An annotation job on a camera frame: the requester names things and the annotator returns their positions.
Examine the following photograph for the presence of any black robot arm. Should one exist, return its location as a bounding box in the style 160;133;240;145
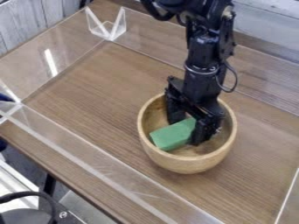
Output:
140;0;236;145

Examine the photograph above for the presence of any black table leg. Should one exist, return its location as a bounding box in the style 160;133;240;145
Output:
43;174;56;196

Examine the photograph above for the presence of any light brown wooden bowl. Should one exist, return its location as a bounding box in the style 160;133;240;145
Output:
136;94;238;174

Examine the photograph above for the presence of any black cable loop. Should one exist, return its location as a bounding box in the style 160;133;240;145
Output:
0;191;56;224

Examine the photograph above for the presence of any green rectangular block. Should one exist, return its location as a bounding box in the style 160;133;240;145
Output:
150;117;196;151

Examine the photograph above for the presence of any blue object at left edge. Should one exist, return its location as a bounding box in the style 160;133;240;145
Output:
0;93;15;102

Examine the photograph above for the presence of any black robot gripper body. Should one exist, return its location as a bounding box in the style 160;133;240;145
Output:
164;65;227;117

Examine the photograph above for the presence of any clear acrylic tray enclosure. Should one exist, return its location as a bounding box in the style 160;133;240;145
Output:
0;10;299;224

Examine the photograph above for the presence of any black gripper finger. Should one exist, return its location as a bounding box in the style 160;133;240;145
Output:
166;98;186;124
190;115;224;146

